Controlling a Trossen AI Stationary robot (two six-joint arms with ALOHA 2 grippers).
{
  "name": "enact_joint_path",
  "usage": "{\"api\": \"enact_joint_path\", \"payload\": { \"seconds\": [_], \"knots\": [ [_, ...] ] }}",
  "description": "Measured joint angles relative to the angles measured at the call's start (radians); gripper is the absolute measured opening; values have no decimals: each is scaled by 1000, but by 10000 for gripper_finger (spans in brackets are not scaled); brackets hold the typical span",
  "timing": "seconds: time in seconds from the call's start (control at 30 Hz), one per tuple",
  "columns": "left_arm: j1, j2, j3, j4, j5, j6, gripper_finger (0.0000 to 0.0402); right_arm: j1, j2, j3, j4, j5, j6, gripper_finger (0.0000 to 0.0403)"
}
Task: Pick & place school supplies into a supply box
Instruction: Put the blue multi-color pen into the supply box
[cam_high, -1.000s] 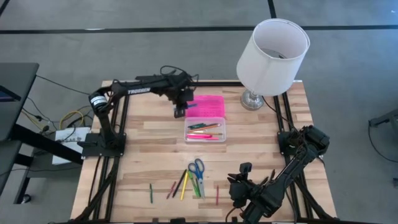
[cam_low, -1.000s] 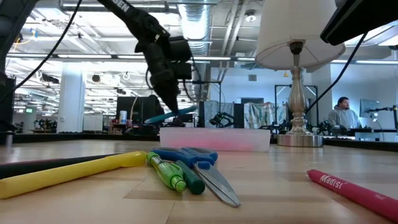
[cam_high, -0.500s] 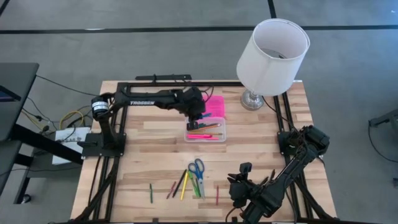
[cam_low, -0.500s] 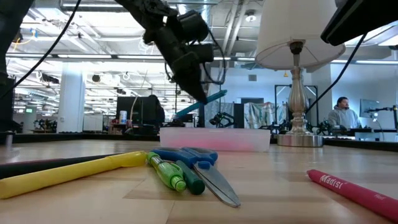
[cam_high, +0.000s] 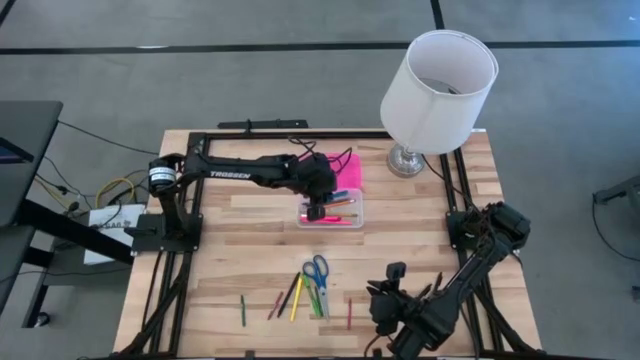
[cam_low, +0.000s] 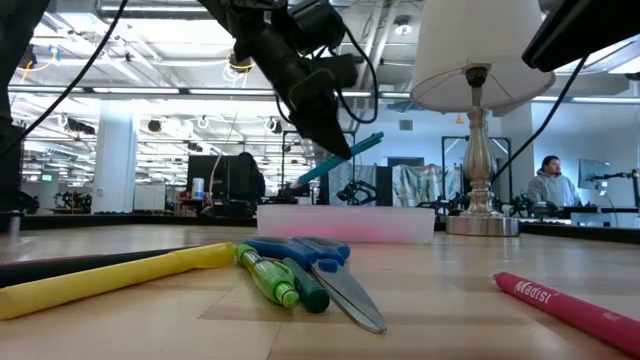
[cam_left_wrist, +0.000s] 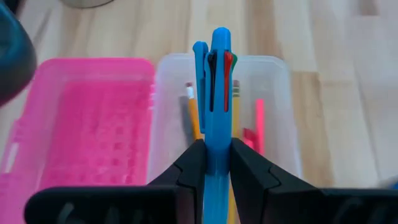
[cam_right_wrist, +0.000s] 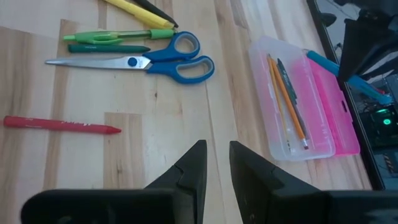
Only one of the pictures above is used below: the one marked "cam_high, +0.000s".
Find light green mechanical pencil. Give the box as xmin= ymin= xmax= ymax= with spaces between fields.
xmin=301 ymin=273 xmax=321 ymax=319

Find dark blue device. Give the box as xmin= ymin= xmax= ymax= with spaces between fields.
xmin=0 ymin=137 xmax=35 ymax=165

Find grey desk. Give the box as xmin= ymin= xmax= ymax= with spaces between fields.
xmin=0 ymin=99 xmax=65 ymax=314

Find black mounting bar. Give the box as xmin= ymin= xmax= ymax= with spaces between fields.
xmin=217 ymin=118 xmax=310 ymax=132

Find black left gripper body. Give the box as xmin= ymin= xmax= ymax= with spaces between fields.
xmin=294 ymin=152 xmax=339 ymax=223

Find black floor cable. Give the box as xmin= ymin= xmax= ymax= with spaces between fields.
xmin=591 ymin=192 xmax=640 ymax=262
xmin=57 ymin=119 xmax=160 ymax=156

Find dark red pencil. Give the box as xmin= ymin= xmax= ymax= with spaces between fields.
xmin=266 ymin=290 xmax=285 ymax=322

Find white shade silver table lamp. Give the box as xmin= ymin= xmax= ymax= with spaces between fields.
xmin=378 ymin=28 xmax=500 ymax=179

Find yellow highlighter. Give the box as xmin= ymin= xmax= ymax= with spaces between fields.
xmin=289 ymin=273 xmax=305 ymax=323

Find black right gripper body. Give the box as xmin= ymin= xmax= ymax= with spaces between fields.
xmin=372 ymin=261 xmax=417 ymax=336

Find black marker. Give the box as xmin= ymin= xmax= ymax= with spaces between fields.
xmin=276 ymin=271 xmax=301 ymax=319

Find black cable bundle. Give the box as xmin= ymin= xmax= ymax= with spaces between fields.
xmin=33 ymin=154 xmax=156 ymax=214

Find yellow cable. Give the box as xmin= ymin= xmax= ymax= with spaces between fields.
xmin=94 ymin=177 xmax=137 ymax=205

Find black aluminium table frame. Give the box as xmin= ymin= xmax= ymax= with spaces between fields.
xmin=79 ymin=130 xmax=551 ymax=360

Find blue handled scissors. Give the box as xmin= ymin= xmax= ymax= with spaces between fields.
xmin=301 ymin=254 xmax=331 ymax=321

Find grey furniture leg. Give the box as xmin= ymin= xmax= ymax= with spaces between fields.
xmin=592 ymin=174 xmax=640 ymax=206

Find white control box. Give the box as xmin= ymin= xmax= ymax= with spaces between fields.
xmin=83 ymin=203 xmax=147 ymax=266

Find clear supply box pink lid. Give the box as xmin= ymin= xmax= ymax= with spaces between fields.
xmin=296 ymin=152 xmax=365 ymax=230

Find black desk leg frame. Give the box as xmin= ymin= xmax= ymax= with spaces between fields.
xmin=14 ymin=199 xmax=136 ymax=329

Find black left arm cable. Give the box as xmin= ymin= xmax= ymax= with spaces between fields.
xmin=287 ymin=135 xmax=354 ymax=177

